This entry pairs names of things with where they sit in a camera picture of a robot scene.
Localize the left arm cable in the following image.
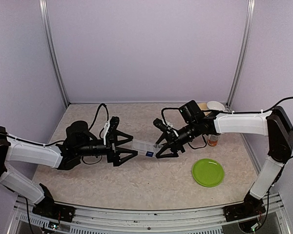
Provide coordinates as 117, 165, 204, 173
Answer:
0, 103, 110, 166

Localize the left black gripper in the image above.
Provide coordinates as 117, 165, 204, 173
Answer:
76, 130, 138, 167

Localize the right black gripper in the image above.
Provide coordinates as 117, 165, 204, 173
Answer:
154, 120, 199, 158

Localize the left aluminium frame post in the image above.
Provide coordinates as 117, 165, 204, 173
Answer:
39, 0, 70, 109

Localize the aluminium frame post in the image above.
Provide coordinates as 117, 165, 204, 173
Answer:
39, 0, 70, 109
226, 0, 255, 109

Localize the right aluminium frame post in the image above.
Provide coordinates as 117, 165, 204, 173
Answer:
226, 0, 255, 109

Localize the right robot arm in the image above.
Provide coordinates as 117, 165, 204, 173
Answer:
153, 100, 293, 216

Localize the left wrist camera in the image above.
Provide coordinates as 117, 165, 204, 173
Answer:
103, 116, 120, 145

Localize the front aluminium rail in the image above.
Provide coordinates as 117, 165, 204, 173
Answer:
5, 194, 293, 234

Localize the green plate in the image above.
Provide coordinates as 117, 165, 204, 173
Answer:
191, 158, 225, 188

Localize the white bowl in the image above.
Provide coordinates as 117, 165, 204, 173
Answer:
207, 101, 226, 112

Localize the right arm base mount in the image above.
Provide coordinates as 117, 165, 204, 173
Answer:
223, 191, 266, 222

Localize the clear plastic pill organizer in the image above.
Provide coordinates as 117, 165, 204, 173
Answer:
131, 139, 163, 157

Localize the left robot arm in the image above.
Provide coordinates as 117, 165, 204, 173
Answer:
0, 117, 138, 217

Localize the round wooden plate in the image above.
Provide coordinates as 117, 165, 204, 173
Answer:
197, 103, 208, 110

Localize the orange pill bottle grey cap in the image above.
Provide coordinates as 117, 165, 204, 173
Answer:
207, 134, 220, 147

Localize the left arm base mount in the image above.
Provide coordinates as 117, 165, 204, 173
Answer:
32, 183, 76, 223

